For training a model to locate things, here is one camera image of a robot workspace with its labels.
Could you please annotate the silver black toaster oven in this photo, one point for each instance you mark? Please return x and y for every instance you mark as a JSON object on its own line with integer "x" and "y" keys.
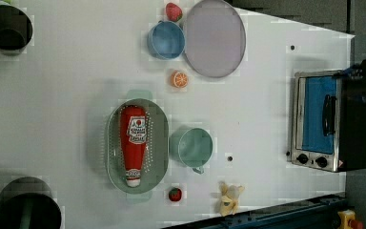
{"x": 329, "y": 122}

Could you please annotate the blue cup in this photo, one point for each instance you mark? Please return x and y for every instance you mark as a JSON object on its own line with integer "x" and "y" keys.
{"x": 166, "y": 40}

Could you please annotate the red ketchup bottle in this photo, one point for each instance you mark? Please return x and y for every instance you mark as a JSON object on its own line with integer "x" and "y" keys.
{"x": 133, "y": 136}

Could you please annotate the toy tomato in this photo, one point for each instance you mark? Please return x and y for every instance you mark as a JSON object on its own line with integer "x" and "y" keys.
{"x": 175, "y": 194}

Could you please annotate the green object at corner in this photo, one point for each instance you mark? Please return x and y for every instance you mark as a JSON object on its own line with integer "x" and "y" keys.
{"x": 6, "y": 2}

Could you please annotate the grey round plate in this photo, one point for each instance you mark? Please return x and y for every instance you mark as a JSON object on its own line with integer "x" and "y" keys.
{"x": 215, "y": 38}

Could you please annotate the blue table edge rail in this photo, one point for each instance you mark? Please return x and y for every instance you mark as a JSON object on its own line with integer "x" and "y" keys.
{"x": 312, "y": 213}

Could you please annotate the yellow red clamp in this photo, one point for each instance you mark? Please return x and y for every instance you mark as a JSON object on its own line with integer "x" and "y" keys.
{"x": 348, "y": 220}

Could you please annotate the black robot base upper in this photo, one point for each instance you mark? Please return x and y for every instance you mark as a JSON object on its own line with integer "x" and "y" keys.
{"x": 16, "y": 28}

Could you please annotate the green cup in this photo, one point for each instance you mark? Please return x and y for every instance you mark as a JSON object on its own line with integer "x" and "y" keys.
{"x": 192, "y": 147}

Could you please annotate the black robot base lower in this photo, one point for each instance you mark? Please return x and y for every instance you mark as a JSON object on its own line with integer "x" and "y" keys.
{"x": 27, "y": 203}

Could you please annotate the green oval strainer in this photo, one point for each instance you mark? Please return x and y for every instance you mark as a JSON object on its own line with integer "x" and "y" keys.
{"x": 156, "y": 157}

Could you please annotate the toy strawberry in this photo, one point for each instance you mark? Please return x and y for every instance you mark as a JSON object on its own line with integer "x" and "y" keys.
{"x": 173, "y": 12}

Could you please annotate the toy orange slice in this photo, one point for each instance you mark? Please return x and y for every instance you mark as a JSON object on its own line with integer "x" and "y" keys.
{"x": 179, "y": 79}

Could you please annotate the toy peeled banana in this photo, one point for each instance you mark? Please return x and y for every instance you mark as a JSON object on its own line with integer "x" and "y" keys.
{"x": 229, "y": 199}

